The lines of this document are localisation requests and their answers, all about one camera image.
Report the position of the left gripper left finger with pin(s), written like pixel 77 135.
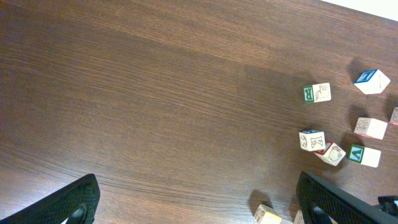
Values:
pixel 75 203

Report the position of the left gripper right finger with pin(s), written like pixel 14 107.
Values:
pixel 323 202

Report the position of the yellow blue wooden block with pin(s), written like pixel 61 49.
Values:
pixel 299 218

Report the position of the yellow O wooden block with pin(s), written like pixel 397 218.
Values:
pixel 266 215

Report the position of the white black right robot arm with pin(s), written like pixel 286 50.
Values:
pixel 388 204

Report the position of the tilted red-sided wooden block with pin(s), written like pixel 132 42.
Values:
pixel 332 154

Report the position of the green A wooden block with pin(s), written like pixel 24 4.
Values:
pixel 364 155

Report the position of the K wooden block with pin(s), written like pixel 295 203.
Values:
pixel 312 140

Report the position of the middle red wooden block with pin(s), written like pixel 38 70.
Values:
pixel 370 128

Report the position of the far right red block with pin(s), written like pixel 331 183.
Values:
pixel 394 116

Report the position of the green R wooden block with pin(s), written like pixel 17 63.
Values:
pixel 317 93

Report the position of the top wooden block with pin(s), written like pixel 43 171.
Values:
pixel 372 82

